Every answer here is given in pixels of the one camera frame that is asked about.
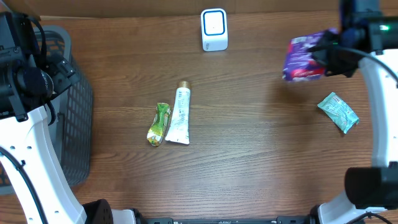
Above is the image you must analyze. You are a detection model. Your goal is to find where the teal wipes packet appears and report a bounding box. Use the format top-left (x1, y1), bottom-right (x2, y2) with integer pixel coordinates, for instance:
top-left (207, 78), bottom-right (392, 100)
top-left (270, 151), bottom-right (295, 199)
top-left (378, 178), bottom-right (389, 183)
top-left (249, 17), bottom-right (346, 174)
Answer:
top-left (317, 92), bottom-right (359, 134)

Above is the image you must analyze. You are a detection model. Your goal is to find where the green yellow snack pouch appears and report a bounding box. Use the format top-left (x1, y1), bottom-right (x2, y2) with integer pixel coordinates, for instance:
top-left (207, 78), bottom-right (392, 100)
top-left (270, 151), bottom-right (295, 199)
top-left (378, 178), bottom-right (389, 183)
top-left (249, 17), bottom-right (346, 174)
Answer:
top-left (147, 103), bottom-right (171, 147)

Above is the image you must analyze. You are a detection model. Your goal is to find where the white tube gold cap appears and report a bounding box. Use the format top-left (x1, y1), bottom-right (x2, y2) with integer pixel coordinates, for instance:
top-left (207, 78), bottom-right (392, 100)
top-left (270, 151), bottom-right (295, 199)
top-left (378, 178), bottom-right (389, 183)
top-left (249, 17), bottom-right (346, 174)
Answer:
top-left (165, 81), bottom-right (191, 145)

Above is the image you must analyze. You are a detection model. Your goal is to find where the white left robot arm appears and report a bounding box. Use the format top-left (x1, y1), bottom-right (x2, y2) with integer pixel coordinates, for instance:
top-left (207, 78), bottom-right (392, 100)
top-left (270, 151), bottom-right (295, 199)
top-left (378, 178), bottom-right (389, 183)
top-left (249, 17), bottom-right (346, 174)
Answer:
top-left (1, 12), bottom-right (136, 223)

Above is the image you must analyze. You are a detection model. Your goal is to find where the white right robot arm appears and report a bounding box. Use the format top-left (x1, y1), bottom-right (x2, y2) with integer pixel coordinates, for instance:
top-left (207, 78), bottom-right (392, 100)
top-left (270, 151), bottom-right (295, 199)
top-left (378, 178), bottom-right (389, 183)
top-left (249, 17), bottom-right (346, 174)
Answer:
top-left (308, 0), bottom-right (397, 223)

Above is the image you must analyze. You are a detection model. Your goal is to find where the white barcode scanner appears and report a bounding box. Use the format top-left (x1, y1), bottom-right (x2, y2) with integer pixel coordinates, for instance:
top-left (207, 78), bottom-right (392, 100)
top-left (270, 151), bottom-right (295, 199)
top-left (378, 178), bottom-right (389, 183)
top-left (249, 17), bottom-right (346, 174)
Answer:
top-left (200, 8), bottom-right (228, 52)

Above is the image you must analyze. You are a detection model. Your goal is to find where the grey plastic basket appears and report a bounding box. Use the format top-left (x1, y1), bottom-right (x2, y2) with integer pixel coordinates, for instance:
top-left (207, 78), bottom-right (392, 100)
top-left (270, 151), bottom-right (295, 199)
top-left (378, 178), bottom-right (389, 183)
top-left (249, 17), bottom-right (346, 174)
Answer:
top-left (0, 25), bottom-right (94, 196)

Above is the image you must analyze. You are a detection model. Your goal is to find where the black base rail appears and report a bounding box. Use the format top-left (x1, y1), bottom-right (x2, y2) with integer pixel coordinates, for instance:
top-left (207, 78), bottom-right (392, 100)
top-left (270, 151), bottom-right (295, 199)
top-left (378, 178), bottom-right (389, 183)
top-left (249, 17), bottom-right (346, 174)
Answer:
top-left (131, 208), bottom-right (317, 224)

